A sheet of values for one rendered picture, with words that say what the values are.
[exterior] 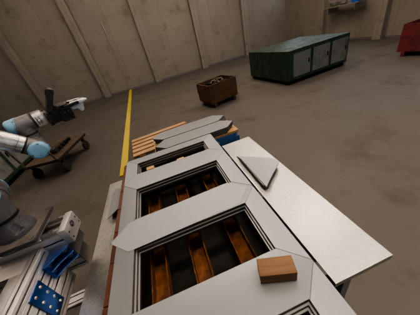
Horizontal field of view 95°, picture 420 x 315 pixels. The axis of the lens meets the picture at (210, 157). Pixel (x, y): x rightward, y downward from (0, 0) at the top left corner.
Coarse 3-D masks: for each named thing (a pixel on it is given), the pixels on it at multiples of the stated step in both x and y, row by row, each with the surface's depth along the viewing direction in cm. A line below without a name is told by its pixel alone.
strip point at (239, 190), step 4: (228, 184) 110; (232, 184) 109; (236, 184) 108; (232, 188) 106; (236, 188) 106; (240, 188) 105; (244, 188) 104; (232, 192) 104; (236, 192) 103; (240, 192) 102; (244, 192) 102; (236, 196) 101; (240, 196) 100; (240, 200) 98
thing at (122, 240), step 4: (128, 224) 101; (124, 228) 99; (128, 228) 99; (120, 232) 98; (124, 232) 97; (128, 232) 96; (120, 236) 96; (124, 236) 95; (128, 236) 95; (120, 240) 94; (124, 240) 93; (128, 240) 93; (116, 244) 92; (120, 244) 92; (124, 244) 91; (128, 244) 91; (120, 248) 90; (124, 248) 89; (128, 248) 89
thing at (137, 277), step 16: (192, 144) 160; (160, 160) 157; (176, 176) 130; (224, 176) 120; (144, 192) 127; (240, 208) 96; (192, 224) 93; (208, 224) 94; (256, 224) 86; (160, 240) 91; (176, 240) 92; (304, 304) 60
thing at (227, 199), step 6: (222, 186) 109; (216, 192) 106; (222, 192) 105; (228, 192) 104; (222, 198) 102; (228, 198) 101; (234, 198) 100; (222, 204) 98; (228, 204) 97; (234, 204) 96
